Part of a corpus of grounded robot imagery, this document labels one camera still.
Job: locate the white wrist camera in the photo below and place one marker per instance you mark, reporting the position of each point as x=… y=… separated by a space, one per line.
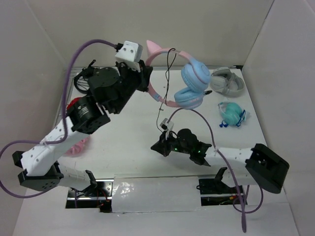
x=130 y=54
x=167 y=126

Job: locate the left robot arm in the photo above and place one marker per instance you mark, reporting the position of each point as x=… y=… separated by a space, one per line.
x=109 y=91

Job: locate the black headphones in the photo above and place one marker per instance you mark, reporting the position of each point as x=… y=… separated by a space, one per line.
x=81 y=79

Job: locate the teal headphones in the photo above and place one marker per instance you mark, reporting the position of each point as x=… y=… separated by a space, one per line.
x=232 y=114

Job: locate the shiny white tape sheet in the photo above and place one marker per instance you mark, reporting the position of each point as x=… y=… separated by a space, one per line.
x=161 y=194

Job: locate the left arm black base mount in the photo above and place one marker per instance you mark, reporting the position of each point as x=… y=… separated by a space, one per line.
x=101 y=198

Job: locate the white grey headphones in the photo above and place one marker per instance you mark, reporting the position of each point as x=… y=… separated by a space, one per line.
x=226 y=82

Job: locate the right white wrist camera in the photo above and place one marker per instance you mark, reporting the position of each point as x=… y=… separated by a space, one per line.
x=167 y=126

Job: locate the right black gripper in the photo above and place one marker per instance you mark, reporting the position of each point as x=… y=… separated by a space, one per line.
x=162 y=145

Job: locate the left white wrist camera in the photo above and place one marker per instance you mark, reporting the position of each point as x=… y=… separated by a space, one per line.
x=130 y=54

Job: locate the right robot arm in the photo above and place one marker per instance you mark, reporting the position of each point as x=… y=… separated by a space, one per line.
x=256 y=165

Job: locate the red headphones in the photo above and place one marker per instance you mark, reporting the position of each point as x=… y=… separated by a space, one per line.
x=72 y=102

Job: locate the pink blue cat-ear headphones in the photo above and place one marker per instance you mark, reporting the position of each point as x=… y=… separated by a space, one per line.
x=195 y=75

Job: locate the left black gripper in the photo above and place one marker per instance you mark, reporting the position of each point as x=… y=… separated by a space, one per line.
x=143 y=77

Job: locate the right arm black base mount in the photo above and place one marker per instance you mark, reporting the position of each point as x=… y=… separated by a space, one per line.
x=215 y=193

